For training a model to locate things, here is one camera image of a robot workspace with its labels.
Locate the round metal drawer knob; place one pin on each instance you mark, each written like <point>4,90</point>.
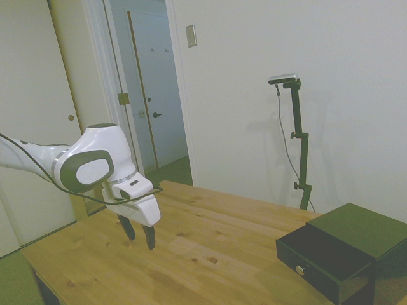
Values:
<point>299,269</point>

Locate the white door with wood edge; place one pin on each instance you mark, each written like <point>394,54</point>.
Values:
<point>141,79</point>

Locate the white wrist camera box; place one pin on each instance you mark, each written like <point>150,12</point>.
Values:
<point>133,187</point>

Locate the black drawer cabinet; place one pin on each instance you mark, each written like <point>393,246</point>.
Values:
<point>365,227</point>

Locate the brass door hinge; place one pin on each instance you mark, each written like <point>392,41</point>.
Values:
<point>123,98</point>

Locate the white sliding closet door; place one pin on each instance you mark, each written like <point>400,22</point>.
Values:
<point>31,79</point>

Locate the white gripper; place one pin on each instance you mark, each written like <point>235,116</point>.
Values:
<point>144,211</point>

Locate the grey stereo camera bar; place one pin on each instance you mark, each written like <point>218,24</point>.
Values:
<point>284,78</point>

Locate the grey wall switch plate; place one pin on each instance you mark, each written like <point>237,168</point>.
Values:
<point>191,36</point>

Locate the black camera stand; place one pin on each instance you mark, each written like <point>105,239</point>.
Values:
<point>302,149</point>

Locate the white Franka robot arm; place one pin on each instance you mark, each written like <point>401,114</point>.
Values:
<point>95,149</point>

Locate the black drawer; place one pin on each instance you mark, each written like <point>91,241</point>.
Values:
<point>324,254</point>

